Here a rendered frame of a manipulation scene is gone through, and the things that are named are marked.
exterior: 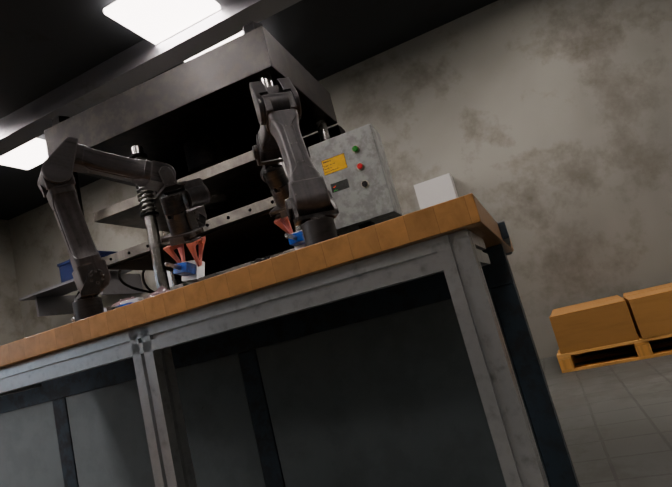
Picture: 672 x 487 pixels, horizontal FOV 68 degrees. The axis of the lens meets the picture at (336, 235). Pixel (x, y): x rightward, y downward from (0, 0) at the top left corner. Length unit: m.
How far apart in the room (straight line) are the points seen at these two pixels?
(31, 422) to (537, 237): 3.83
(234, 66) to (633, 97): 3.41
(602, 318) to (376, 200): 2.09
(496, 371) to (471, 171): 4.04
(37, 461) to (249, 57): 1.68
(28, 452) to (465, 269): 1.47
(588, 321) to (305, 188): 3.01
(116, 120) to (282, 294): 2.02
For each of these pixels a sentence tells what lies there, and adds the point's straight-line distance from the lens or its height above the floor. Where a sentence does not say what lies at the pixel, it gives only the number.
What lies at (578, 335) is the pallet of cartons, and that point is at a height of 0.22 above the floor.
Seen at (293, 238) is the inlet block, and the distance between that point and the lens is 1.34.
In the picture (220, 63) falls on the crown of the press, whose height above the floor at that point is 1.92.
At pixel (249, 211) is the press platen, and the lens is 2.28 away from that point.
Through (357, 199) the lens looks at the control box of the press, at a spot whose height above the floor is 1.17.
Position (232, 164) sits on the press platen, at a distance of 2.39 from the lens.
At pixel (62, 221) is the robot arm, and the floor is 1.06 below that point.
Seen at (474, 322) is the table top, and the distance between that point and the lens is 0.70.
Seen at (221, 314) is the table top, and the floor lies 0.74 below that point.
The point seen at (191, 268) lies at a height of 0.92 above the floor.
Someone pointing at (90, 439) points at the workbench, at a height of 0.54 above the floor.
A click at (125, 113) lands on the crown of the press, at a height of 1.89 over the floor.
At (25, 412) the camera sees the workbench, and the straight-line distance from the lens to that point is 1.83.
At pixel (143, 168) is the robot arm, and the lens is 1.39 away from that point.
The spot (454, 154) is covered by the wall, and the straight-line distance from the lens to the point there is 4.73.
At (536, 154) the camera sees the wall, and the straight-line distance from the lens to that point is 4.67.
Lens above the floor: 0.68
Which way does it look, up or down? 10 degrees up
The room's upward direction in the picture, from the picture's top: 14 degrees counter-clockwise
